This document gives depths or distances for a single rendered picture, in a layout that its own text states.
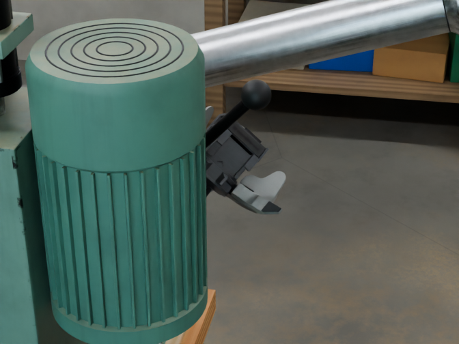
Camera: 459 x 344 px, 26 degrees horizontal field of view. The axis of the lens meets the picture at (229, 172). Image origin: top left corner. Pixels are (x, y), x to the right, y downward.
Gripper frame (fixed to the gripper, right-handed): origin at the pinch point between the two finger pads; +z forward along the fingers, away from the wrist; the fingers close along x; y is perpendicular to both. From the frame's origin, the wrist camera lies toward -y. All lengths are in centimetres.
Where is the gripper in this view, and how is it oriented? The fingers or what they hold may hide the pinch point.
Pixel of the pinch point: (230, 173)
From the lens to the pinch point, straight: 116.0
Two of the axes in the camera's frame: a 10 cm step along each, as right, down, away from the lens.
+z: 2.6, 0.1, -9.7
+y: 6.4, -7.5, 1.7
